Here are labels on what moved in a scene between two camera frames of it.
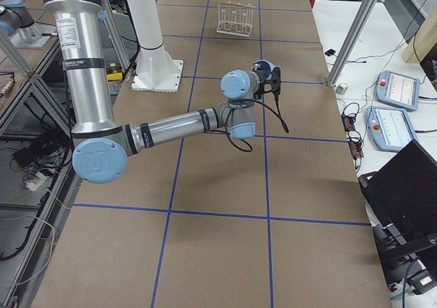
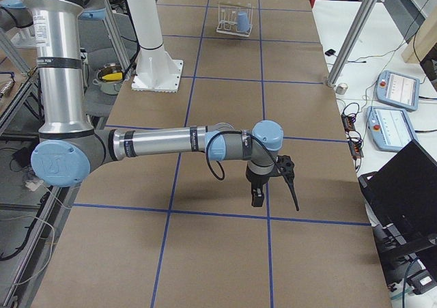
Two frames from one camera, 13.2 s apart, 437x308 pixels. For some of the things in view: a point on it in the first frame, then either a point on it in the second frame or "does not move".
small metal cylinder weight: x=341 y=88 does not move
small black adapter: x=330 y=52 does not move
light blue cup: x=262 y=65 to x=243 y=22
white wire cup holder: x=235 y=18 does not move
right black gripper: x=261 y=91 to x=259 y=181
